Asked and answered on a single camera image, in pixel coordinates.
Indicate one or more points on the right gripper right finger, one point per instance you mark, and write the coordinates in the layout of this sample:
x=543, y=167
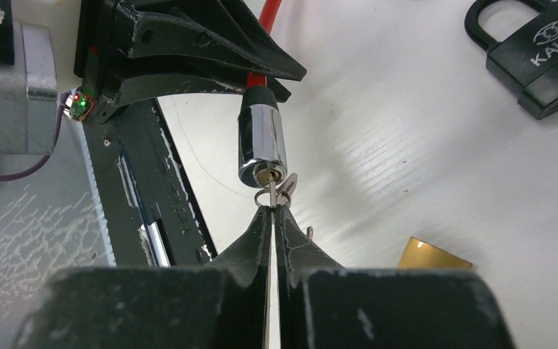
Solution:
x=325, y=305

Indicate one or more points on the red cable lock keys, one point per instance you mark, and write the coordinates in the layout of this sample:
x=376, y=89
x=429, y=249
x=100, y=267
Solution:
x=279, y=195

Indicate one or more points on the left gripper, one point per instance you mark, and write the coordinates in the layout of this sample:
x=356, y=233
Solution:
x=121, y=45

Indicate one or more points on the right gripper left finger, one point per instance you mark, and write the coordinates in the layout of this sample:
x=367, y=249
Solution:
x=222, y=304

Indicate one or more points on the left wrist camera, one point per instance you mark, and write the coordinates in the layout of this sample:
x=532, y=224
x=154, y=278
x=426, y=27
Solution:
x=28, y=87

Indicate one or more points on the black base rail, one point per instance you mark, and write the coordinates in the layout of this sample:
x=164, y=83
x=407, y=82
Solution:
x=150, y=211

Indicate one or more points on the small brass padlock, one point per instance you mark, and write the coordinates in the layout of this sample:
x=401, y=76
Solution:
x=419, y=254

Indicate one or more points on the red cable lock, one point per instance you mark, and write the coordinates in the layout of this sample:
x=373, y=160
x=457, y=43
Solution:
x=262, y=155

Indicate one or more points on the black padlock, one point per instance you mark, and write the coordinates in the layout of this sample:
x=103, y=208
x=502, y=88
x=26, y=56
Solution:
x=526, y=62

